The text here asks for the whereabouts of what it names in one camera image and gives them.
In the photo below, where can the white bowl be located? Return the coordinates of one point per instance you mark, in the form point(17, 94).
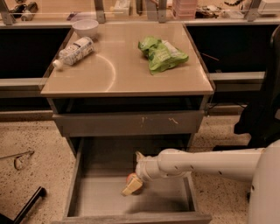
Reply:
point(86, 28)

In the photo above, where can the dark objects on shelf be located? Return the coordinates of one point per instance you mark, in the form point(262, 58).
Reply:
point(25, 11)

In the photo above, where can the clear plastic water bottle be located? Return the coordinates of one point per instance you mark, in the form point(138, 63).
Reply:
point(74, 52)

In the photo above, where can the green chip bag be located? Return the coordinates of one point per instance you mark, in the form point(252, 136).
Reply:
point(161, 54)

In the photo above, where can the grey drawer cabinet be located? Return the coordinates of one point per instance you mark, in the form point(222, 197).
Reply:
point(115, 78)

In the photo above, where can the pink plastic container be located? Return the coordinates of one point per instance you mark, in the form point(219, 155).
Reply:
point(184, 9)

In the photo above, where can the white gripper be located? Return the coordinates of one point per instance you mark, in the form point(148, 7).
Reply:
point(143, 170)

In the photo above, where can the open grey middle drawer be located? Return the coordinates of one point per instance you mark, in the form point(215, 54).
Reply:
point(105, 189)

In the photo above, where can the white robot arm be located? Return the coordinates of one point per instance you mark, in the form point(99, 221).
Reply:
point(259, 166)

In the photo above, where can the white box on shelf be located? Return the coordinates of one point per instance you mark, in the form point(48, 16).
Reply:
point(122, 7)

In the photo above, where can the black chair leg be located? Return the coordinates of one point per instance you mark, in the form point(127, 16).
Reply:
point(41, 192)

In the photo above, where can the black office chair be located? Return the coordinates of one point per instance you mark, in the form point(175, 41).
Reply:
point(260, 119)

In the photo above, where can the red apple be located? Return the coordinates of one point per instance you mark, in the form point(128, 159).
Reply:
point(134, 183)

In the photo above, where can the closed grey top drawer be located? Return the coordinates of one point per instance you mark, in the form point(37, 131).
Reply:
point(129, 124)

